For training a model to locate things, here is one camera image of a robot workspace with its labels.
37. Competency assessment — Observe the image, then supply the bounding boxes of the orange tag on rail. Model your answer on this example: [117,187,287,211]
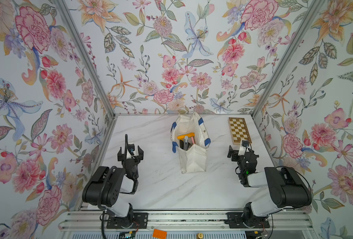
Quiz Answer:
[153,229,167,239]

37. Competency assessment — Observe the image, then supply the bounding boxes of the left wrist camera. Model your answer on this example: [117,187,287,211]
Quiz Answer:
[126,144,135,159]

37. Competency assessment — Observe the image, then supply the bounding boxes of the black yellow utility knife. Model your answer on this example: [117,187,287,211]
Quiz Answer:
[179,139,186,150]

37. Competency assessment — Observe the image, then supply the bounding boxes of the white Doraemon canvas pouch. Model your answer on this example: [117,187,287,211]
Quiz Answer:
[170,113,211,174]

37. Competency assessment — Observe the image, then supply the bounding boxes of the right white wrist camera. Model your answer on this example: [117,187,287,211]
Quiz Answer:
[238,140,251,156]

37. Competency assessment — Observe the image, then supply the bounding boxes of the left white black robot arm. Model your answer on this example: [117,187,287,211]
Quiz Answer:
[82,144,144,228]

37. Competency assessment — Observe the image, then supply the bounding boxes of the wooden chessboard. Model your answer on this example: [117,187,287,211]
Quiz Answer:
[228,117,252,145]

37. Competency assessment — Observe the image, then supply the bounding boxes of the yellow slim art knife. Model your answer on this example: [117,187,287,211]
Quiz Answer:
[177,132,195,140]

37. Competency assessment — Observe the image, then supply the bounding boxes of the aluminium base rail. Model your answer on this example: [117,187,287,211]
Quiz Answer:
[59,210,313,232]

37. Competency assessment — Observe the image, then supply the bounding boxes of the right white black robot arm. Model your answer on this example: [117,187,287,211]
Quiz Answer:
[225,146,312,229]

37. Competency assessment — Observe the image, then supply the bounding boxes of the grey art knife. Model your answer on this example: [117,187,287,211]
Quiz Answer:
[183,136,189,150]

